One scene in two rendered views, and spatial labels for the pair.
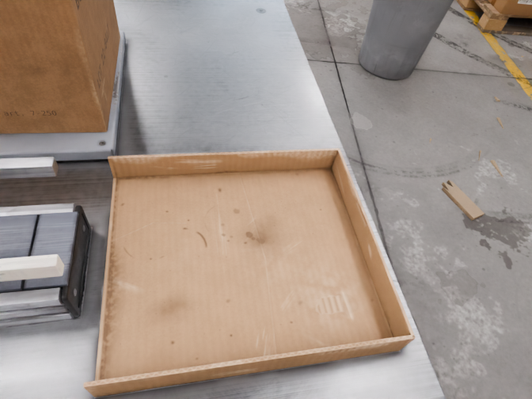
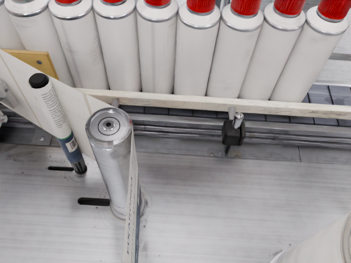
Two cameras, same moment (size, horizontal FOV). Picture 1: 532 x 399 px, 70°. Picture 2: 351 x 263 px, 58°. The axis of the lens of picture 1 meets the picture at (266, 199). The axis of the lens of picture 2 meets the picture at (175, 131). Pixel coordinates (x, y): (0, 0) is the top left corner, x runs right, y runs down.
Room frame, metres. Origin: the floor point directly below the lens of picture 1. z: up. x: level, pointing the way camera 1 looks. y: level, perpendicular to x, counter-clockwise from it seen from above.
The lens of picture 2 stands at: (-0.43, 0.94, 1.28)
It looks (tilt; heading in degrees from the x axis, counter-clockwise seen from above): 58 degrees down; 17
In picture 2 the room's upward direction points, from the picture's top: 5 degrees clockwise
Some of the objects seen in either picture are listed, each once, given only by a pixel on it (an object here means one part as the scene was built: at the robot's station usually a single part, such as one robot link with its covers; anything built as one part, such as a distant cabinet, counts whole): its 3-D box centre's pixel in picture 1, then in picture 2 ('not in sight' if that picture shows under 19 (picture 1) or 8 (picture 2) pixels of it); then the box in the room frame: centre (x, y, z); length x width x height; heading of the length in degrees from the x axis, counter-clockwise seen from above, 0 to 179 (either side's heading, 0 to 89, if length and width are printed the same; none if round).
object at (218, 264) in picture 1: (243, 246); not in sight; (0.22, 0.02, 0.85); 0.30 x 0.26 x 0.04; 109
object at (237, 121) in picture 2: not in sight; (232, 138); (-0.17, 0.93, 0.89); 0.03 x 0.03 x 0.12; 19
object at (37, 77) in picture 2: not in sight; (63, 133); (-0.30, 1.11, 0.97); 0.02 x 0.02 x 0.19
